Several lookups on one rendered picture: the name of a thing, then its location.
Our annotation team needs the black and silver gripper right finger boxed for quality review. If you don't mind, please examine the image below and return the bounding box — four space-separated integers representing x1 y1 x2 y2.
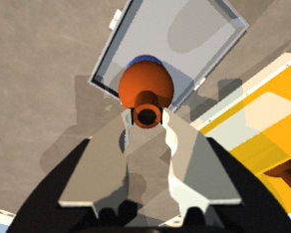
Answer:
160 107 291 233

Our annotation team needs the brown bottle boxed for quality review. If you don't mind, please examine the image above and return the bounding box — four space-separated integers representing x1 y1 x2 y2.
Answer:
263 159 291 188
119 55 174 128

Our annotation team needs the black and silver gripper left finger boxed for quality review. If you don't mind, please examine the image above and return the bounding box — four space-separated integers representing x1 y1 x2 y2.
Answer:
5 107 134 233

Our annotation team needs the yellow bottle crate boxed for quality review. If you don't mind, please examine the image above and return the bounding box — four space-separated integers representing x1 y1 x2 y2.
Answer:
199 67 291 214

